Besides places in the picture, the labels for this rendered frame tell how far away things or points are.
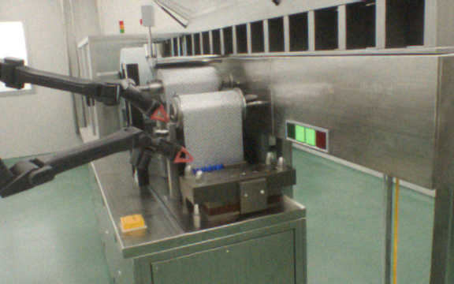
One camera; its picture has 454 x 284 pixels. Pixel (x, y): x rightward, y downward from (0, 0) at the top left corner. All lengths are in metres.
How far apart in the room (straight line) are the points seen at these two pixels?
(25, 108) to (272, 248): 5.93
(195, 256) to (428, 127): 0.83
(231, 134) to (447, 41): 0.90
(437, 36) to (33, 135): 6.60
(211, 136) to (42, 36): 5.65
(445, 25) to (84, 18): 6.42
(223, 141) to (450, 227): 0.84
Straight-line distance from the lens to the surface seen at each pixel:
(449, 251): 1.26
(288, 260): 1.59
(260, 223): 1.47
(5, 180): 1.24
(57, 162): 1.30
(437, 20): 0.98
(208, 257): 1.44
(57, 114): 7.08
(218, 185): 1.42
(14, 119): 7.11
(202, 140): 1.58
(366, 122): 1.14
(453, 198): 1.20
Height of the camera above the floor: 1.46
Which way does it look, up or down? 12 degrees down
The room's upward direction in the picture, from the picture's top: 3 degrees counter-clockwise
